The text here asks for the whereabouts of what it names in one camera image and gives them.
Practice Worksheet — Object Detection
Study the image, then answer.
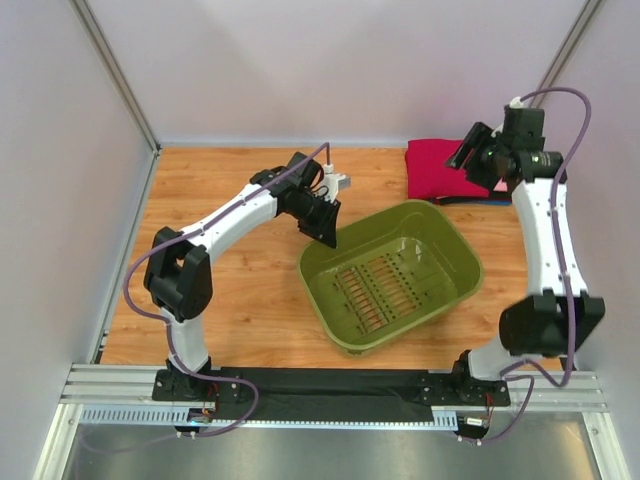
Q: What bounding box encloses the crimson red t shirt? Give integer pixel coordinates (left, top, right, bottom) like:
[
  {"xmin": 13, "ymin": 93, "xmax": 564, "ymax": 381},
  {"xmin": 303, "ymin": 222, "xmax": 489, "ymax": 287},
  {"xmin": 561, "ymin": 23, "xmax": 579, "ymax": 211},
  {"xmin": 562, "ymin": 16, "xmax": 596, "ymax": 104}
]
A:
[{"xmin": 405, "ymin": 138, "xmax": 489, "ymax": 200}]

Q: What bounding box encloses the olive green plastic basket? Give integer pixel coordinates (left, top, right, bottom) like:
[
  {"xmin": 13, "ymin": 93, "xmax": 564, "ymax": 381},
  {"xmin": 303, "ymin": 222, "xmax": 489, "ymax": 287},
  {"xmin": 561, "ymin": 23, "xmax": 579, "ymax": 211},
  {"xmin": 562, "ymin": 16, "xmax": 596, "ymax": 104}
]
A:
[{"xmin": 298, "ymin": 200, "xmax": 484, "ymax": 356}]

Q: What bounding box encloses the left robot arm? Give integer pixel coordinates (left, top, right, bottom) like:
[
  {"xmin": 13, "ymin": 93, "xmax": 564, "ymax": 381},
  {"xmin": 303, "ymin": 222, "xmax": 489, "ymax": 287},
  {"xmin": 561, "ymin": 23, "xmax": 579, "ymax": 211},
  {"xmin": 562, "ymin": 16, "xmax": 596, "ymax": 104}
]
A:
[{"xmin": 143, "ymin": 152, "xmax": 351, "ymax": 402}]

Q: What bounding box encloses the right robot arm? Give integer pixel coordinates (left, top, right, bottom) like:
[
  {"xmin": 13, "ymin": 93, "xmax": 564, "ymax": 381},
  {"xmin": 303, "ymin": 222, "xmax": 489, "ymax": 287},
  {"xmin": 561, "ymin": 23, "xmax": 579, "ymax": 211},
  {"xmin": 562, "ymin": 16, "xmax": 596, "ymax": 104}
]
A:
[{"xmin": 446, "ymin": 103, "xmax": 605, "ymax": 401}]

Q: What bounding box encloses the black folded t shirt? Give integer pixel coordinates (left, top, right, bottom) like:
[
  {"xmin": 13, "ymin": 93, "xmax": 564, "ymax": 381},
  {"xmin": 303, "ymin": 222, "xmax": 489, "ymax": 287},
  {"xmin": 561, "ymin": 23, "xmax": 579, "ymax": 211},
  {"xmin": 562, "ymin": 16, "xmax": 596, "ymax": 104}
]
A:
[{"xmin": 431, "ymin": 197, "xmax": 511, "ymax": 206}]

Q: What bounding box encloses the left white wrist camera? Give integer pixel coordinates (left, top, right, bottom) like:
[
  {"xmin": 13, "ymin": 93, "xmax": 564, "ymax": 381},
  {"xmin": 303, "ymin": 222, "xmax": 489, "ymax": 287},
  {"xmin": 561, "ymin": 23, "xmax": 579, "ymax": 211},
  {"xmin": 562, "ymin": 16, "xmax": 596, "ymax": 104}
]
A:
[{"xmin": 320, "ymin": 164, "xmax": 351, "ymax": 199}]

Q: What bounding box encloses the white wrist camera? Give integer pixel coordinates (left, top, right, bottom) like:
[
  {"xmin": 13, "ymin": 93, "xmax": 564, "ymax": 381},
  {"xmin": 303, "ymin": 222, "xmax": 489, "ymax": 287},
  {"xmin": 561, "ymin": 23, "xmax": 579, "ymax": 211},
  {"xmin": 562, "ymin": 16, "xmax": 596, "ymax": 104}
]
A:
[
  {"xmin": 320, "ymin": 164, "xmax": 351, "ymax": 199},
  {"xmin": 508, "ymin": 97, "xmax": 524, "ymax": 109}
]

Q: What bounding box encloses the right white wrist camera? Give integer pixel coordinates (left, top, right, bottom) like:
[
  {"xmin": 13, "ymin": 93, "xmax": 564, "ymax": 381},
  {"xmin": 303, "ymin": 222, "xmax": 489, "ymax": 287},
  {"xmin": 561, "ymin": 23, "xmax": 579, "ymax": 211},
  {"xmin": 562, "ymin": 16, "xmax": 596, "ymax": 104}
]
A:
[{"xmin": 508, "ymin": 97, "xmax": 524, "ymax": 109}]

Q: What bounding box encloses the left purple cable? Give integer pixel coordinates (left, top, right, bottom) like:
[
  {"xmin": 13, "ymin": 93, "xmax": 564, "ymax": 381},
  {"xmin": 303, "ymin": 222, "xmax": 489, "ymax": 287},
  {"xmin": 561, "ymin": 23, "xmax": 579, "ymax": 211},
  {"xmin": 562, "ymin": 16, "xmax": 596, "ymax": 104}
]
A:
[{"xmin": 79, "ymin": 141, "xmax": 334, "ymax": 454}]

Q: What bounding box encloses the right aluminium frame post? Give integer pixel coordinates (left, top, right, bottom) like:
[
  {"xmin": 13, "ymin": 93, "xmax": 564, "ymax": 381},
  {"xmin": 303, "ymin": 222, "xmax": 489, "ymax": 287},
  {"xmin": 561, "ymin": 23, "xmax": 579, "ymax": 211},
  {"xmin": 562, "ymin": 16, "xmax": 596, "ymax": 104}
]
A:
[{"xmin": 537, "ymin": 0, "xmax": 606, "ymax": 90}]

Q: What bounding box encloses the aluminium frame post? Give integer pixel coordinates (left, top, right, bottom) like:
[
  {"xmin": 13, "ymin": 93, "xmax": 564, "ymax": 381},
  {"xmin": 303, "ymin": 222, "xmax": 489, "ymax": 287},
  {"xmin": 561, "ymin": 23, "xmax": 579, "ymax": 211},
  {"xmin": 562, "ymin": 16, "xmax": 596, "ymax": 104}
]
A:
[
  {"xmin": 537, "ymin": 0, "xmax": 606, "ymax": 90},
  {"xmin": 69, "ymin": 0, "xmax": 161, "ymax": 154}
]

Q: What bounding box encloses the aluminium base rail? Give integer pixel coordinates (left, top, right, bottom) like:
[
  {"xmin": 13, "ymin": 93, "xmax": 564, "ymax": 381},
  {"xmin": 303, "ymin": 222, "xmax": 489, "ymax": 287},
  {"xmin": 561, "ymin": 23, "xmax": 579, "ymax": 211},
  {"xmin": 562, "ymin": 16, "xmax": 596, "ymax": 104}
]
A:
[{"xmin": 61, "ymin": 365, "xmax": 607, "ymax": 432}]

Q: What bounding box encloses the left aluminium frame post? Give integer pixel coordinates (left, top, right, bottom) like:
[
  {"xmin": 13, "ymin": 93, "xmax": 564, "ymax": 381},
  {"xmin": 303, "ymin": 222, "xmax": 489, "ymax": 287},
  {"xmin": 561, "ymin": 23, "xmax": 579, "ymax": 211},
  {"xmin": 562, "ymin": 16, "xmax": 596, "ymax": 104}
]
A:
[{"xmin": 69, "ymin": 0, "xmax": 161, "ymax": 154}]

